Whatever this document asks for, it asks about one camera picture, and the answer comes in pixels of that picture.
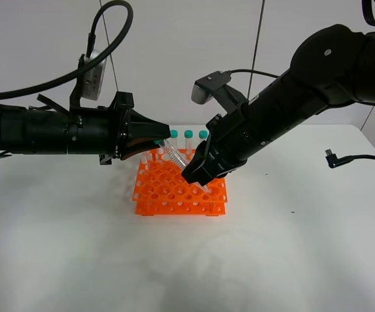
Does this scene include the teal-capped tube front left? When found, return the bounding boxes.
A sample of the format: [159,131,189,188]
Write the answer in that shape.
[141,151,150,170]

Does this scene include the orange test tube rack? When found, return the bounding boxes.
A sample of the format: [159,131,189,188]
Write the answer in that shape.
[132,149,227,216]

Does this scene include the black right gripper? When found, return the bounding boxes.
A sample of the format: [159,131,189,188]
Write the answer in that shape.
[181,100,272,187]

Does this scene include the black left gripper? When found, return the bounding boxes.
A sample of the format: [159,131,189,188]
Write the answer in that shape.
[99,91,171,165]

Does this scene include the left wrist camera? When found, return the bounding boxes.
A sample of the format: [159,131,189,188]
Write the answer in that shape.
[81,59,107,101]

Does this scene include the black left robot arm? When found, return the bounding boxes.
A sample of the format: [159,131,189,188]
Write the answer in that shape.
[0,92,170,165]

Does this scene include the teal-capped test tube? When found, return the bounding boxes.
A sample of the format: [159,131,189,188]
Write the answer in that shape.
[153,138,214,196]

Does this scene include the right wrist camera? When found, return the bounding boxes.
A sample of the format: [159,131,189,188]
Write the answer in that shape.
[191,71,231,105]

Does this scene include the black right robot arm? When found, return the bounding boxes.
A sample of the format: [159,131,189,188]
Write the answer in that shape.
[182,25,375,185]

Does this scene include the left black camera cable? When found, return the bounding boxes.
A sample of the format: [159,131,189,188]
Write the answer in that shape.
[0,0,134,101]

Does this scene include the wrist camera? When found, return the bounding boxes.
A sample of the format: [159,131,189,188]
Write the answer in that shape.
[81,59,107,101]
[191,71,231,105]

